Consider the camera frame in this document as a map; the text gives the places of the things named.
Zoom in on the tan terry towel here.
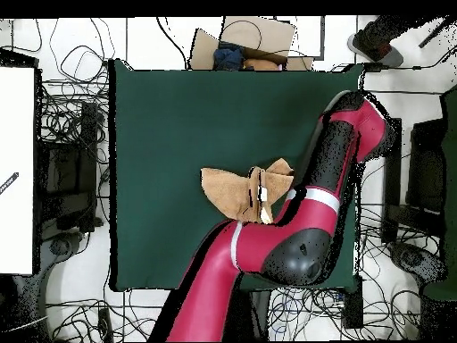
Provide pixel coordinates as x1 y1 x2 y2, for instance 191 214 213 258
200 157 295 225

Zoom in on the dark green table cloth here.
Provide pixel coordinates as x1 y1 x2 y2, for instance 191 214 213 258
108 58 365 292

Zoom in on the orange cloth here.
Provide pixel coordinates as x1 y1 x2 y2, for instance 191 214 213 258
242 57 280 71

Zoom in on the dark blue cloth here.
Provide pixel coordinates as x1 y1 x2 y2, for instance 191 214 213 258
212 41 245 71

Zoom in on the brown cardboard box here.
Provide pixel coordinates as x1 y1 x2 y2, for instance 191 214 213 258
187 15 315 71

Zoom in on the black upright bar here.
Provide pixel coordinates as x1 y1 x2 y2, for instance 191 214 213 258
381 117 403 244

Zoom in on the black power strip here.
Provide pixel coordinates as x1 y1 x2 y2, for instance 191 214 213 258
343 274 364 330
97 307 114 343

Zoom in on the grey curved stand foot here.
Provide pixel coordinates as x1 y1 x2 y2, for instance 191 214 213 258
37 231 90 312

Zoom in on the black stand foot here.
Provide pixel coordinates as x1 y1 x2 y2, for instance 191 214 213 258
386 240 447 287

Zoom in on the black chair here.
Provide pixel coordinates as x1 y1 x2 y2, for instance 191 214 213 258
406 119 447 215

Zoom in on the person's foot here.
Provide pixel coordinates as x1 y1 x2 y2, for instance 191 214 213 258
346 14 429 69

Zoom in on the black pen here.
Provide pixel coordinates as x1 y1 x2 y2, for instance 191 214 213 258
0 171 20 196

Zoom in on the dark green cloth cover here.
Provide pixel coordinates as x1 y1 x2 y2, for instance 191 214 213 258
422 83 457 301

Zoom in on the black rod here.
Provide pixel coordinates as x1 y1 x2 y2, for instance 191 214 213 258
418 14 457 49

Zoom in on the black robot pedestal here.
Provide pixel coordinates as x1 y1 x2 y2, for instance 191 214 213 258
220 289 272 342

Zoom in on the black cable tangle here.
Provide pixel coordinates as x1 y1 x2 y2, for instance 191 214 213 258
35 17 117 144
267 199 444 340

